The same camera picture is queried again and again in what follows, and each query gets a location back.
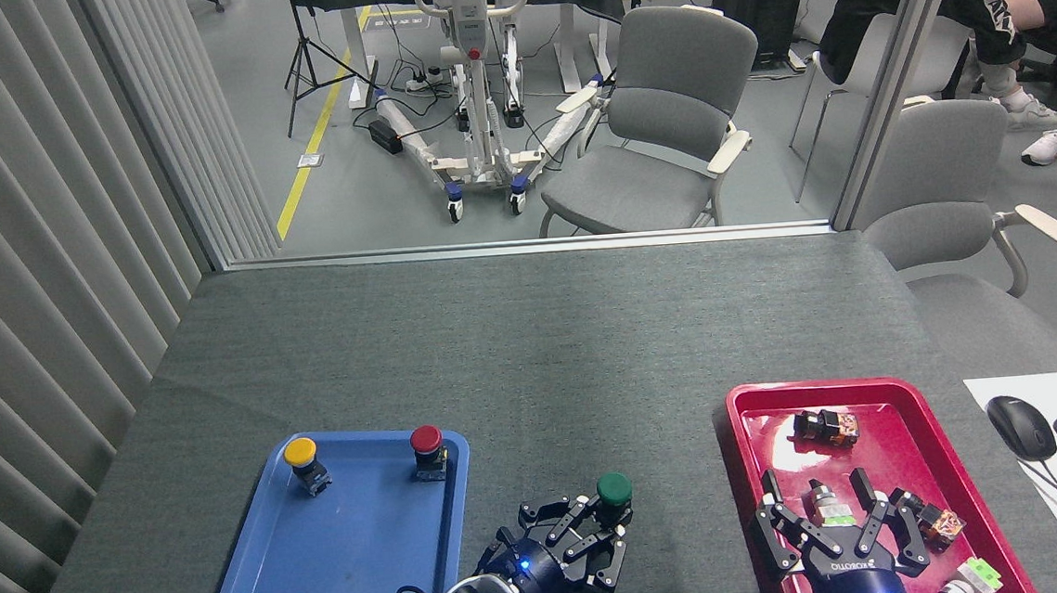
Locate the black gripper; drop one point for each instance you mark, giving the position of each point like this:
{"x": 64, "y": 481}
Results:
{"x": 534, "y": 575}
{"x": 857, "y": 582}

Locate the green push button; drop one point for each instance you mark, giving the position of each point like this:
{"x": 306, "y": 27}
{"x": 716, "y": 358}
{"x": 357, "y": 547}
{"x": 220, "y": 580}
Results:
{"x": 614, "y": 489}

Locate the red push button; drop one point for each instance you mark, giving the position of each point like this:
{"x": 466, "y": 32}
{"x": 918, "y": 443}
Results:
{"x": 426, "y": 438}

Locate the yellow push button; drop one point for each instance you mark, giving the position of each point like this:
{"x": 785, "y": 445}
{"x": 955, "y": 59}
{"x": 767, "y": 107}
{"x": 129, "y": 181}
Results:
{"x": 300, "y": 452}

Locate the red plastic tray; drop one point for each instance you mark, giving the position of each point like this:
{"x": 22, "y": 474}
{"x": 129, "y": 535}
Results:
{"x": 875, "y": 458}

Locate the black computer mouse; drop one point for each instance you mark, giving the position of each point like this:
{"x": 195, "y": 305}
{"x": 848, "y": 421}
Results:
{"x": 1021, "y": 427}

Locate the blue plastic tray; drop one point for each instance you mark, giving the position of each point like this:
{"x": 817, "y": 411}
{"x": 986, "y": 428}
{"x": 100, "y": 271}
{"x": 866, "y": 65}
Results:
{"x": 343, "y": 570}

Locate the grey armchair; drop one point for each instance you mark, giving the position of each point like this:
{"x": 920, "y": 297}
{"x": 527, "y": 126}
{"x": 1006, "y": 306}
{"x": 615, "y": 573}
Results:
{"x": 665, "y": 119}
{"x": 939, "y": 184}

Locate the white wheeled stand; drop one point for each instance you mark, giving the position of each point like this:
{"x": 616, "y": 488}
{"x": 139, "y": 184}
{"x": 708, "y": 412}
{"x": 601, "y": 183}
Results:
{"x": 475, "y": 105}

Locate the black power brick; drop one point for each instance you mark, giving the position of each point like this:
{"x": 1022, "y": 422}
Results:
{"x": 384, "y": 136}

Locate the white chair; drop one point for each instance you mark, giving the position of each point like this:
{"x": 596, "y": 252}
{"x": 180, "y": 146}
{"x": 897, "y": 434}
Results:
{"x": 865, "y": 54}

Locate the white power strip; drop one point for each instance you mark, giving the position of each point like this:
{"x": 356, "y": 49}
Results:
{"x": 421, "y": 84}

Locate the person in black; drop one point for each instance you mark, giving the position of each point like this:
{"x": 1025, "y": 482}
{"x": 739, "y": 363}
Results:
{"x": 983, "y": 4}

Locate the black tripod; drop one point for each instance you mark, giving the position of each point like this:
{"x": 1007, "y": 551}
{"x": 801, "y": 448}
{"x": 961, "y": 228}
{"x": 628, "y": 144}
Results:
{"x": 306, "y": 61}

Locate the silver green switch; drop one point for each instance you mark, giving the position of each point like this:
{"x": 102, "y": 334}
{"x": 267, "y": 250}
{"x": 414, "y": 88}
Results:
{"x": 830, "y": 506}

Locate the black orange switch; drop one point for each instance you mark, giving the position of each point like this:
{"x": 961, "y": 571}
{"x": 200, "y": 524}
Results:
{"x": 826, "y": 427}
{"x": 937, "y": 524}

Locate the green white switch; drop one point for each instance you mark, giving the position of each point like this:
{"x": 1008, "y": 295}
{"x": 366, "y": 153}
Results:
{"x": 980, "y": 574}

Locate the silver post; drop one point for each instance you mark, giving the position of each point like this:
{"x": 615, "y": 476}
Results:
{"x": 894, "y": 75}

